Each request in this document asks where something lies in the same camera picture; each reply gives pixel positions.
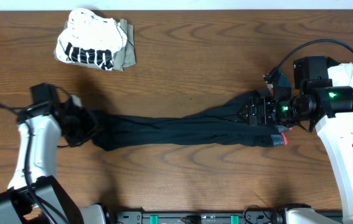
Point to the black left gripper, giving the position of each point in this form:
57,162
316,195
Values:
91,125

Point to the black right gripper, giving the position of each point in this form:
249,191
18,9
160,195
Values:
264,102

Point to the black pants with red waistband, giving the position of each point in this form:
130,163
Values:
217,125

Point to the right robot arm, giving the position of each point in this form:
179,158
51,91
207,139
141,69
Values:
325,100

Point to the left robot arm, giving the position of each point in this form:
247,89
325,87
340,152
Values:
34,194

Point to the white shirt with black print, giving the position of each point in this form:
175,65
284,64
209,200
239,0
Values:
90,37

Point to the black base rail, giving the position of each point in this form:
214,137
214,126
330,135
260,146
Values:
252,214

